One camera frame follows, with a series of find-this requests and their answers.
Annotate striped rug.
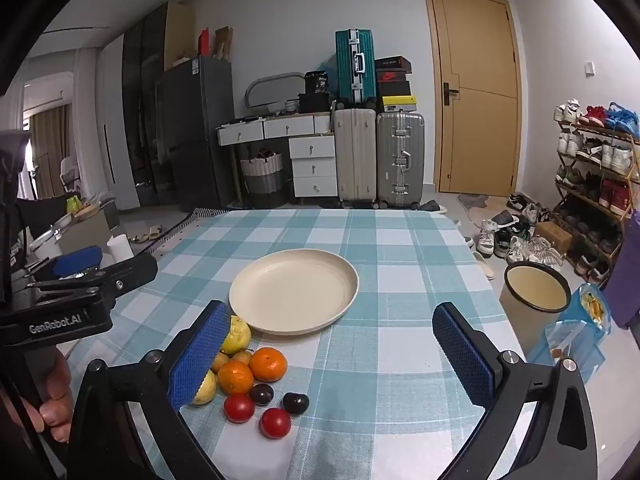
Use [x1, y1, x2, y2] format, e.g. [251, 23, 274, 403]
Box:
[145, 207, 231, 256]

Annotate person's left hand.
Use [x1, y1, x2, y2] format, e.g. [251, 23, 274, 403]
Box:
[0, 350, 74, 445]

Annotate purple cloth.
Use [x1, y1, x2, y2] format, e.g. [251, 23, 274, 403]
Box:
[602, 210, 640, 331]

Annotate brown curtain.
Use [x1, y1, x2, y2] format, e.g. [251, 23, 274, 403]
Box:
[30, 105, 71, 198]

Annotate pile of sneakers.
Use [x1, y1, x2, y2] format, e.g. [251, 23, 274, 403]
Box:
[472, 192, 566, 271]

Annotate teal suitcase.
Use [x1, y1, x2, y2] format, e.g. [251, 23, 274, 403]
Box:
[335, 29, 377, 108]

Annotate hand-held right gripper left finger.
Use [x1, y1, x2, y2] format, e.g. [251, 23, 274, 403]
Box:
[70, 300, 233, 480]

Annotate dark glass wardrobe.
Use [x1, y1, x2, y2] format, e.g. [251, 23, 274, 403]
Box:
[121, 2, 196, 206]

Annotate silver suitcase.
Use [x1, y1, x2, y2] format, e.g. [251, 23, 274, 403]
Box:
[376, 111, 425, 211]

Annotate black printed packet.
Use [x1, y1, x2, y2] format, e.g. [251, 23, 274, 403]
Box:
[304, 71, 330, 96]

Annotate large orange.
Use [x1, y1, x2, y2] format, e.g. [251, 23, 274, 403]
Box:
[249, 346, 289, 383]

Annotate large open cardboard box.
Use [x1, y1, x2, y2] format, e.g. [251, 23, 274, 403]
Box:
[60, 205, 121, 256]

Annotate yellow and black shoe box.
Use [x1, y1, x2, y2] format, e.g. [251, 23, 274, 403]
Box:
[378, 94, 418, 113]

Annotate green guava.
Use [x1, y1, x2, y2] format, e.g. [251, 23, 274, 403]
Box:
[220, 316, 252, 356]

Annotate cream trash bin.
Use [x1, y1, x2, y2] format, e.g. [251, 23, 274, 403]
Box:
[500, 261, 572, 356]

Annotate black storage box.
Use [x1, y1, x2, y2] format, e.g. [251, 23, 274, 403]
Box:
[299, 93, 333, 114]

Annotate cream round plate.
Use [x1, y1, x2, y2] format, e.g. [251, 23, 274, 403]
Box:
[229, 249, 360, 337]

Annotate dark plum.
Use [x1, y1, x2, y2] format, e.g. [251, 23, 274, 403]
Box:
[249, 382, 275, 407]
[282, 391, 310, 416]

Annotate woven laundry basket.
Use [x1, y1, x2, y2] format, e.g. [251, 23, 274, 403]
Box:
[240, 152, 284, 196]

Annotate shoe rack with shoes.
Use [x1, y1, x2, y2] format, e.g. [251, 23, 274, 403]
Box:
[553, 100, 640, 283]

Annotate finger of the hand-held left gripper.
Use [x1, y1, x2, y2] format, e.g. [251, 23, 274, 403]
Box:
[27, 253, 159, 311]
[31, 246, 104, 281]

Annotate beige suitcase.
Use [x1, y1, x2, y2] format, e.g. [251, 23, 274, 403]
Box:
[333, 107, 377, 209]

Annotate white chair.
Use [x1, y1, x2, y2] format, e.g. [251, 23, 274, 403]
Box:
[60, 157, 81, 193]

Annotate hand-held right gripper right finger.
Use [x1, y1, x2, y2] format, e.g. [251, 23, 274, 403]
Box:
[431, 301, 599, 480]

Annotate small cardboard box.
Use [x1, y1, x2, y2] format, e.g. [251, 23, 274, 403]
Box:
[535, 220, 573, 256]

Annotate small orange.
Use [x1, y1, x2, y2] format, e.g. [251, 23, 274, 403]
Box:
[217, 360, 255, 396]

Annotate brown cardboard box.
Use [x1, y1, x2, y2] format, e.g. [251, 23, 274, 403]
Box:
[215, 26, 234, 61]

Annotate wooden shoe rack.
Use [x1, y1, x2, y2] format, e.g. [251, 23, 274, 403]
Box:
[552, 115, 640, 286]

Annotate blue plastic bag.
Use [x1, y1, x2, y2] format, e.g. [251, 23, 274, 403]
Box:
[545, 282, 612, 381]

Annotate yellow guava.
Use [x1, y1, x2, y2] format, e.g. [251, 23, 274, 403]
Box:
[192, 369, 218, 406]

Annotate beige slippers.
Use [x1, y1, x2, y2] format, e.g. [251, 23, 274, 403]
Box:
[127, 225, 163, 243]

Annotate tan wooden door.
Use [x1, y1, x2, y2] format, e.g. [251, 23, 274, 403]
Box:
[423, 0, 523, 198]

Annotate red tomato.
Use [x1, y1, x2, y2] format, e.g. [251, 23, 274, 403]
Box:
[259, 407, 292, 440]
[223, 393, 256, 424]

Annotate white paper towel roll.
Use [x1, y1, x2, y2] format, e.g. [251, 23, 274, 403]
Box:
[107, 234, 132, 263]

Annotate white drawer desk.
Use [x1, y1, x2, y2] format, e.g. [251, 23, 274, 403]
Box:
[216, 112, 337, 198]

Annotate white wardrobe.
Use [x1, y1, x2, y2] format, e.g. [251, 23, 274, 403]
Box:
[95, 35, 141, 211]

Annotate grey arched mirror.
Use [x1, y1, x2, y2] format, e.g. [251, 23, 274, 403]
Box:
[244, 73, 306, 109]

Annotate dark grey refrigerator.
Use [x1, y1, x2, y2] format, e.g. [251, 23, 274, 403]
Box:
[155, 56, 236, 211]

